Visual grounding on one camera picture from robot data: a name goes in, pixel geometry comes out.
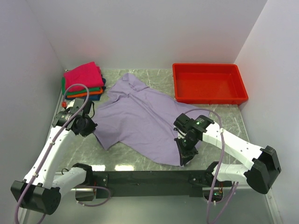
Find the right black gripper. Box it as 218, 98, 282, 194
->
174, 134, 199, 166

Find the lavender t shirt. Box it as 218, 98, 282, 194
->
93, 73, 209, 166

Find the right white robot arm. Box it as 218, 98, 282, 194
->
174, 113, 281, 194

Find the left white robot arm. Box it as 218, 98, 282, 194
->
11, 98, 97, 215

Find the black base beam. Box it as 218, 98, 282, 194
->
77, 170, 214, 197

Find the folded navy blue t shirt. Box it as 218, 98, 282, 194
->
65, 78, 106, 101

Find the folded orange t shirt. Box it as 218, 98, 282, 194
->
66, 90, 103, 98

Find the folded green t shirt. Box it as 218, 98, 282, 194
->
61, 77, 104, 95

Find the folded pink t shirt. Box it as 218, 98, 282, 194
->
63, 62, 104, 90

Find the red plastic tray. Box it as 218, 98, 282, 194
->
172, 63, 249, 105

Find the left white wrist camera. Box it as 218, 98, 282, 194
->
61, 98, 83, 113

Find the aluminium rail frame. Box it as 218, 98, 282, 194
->
13, 93, 281, 224

